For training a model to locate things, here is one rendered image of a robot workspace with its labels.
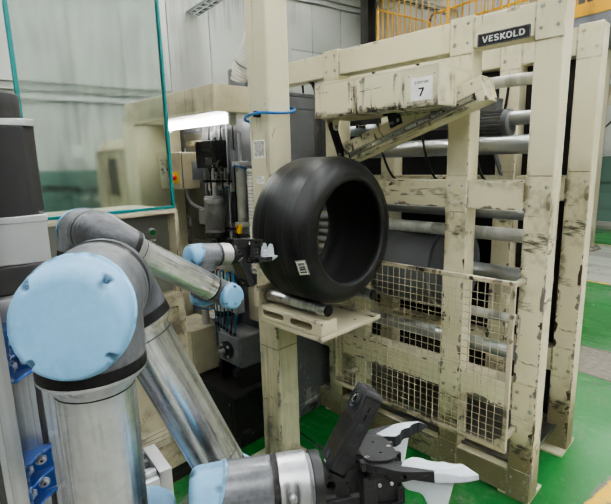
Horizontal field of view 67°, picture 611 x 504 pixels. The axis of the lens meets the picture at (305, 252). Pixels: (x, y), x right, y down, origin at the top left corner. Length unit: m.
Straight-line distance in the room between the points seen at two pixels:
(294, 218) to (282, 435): 1.13
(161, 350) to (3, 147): 0.41
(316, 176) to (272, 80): 0.52
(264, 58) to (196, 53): 9.70
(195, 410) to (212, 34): 11.46
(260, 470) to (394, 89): 1.52
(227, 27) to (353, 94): 10.29
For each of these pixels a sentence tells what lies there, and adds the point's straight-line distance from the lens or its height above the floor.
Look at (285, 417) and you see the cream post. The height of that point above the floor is 0.27.
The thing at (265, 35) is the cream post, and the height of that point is 1.95.
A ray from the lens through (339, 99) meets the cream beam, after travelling 2.05.
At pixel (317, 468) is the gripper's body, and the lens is 0.64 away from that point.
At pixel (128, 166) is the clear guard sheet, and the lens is 1.99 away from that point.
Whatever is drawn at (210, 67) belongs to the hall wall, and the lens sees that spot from 11.77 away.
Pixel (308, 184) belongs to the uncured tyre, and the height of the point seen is 1.37.
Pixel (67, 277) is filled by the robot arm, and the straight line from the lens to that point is 0.50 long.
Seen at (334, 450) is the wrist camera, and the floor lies 1.09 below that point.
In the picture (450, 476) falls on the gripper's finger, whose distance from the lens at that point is 0.65.
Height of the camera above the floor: 1.45
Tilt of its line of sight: 11 degrees down
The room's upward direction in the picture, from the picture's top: 2 degrees counter-clockwise
